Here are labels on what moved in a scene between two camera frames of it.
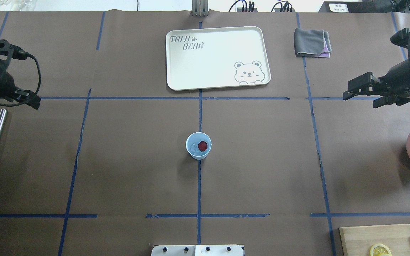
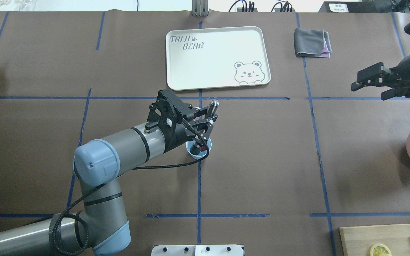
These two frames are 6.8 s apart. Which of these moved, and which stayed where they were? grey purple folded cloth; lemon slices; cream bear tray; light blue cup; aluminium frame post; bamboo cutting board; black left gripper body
Moved: black left gripper body
Stayed: grey purple folded cloth; light blue cup; aluminium frame post; cream bear tray; lemon slices; bamboo cutting board
